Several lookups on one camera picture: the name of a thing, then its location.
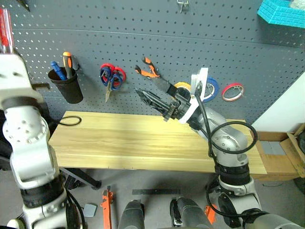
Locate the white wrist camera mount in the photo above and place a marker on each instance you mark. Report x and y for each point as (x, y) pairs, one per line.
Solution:
(202, 76)
(16, 78)

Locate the orange needle nose pliers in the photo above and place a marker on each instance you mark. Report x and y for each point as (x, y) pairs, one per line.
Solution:
(147, 72)

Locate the brown cardboard box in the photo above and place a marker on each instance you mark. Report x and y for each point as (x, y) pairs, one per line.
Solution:
(278, 164)

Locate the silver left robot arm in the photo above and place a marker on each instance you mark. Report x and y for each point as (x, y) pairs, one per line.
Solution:
(26, 133)

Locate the blue tape roll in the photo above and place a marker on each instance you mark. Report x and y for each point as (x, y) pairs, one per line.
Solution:
(214, 88)

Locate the red tape roll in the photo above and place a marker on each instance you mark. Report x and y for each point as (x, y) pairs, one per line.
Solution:
(225, 91)

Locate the dark rounded shape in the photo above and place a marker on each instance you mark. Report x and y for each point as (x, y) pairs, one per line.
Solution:
(193, 212)
(131, 214)

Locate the silver pegboard hook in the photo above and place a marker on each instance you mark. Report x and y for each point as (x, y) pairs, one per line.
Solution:
(209, 89)
(183, 4)
(238, 87)

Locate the grey foam pad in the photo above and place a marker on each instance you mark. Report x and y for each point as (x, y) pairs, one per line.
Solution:
(271, 148)

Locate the small grey square pad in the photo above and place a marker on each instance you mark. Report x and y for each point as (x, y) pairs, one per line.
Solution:
(90, 210)

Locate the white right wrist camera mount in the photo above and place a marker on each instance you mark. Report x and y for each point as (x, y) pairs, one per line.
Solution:
(202, 76)

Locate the orange clamp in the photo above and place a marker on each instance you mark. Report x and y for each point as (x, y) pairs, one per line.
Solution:
(107, 207)

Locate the black plastic cup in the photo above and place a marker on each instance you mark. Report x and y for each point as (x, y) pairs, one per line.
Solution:
(69, 90)

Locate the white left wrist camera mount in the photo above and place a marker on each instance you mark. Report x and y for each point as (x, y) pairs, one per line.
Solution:
(16, 78)

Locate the black table leg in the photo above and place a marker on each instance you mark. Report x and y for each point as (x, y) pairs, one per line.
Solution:
(83, 177)

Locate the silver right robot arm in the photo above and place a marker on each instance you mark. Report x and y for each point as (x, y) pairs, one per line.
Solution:
(228, 140)

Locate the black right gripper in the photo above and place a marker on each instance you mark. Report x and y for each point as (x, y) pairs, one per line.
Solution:
(181, 105)

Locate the clear plastic bag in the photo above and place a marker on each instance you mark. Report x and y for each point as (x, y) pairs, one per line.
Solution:
(297, 3)

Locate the grey pegboard wall panel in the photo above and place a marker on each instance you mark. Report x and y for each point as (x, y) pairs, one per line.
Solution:
(143, 35)

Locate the orange bracket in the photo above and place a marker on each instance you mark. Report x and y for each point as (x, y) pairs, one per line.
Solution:
(209, 214)

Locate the dark metal ruler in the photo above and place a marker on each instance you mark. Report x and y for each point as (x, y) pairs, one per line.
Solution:
(156, 192)

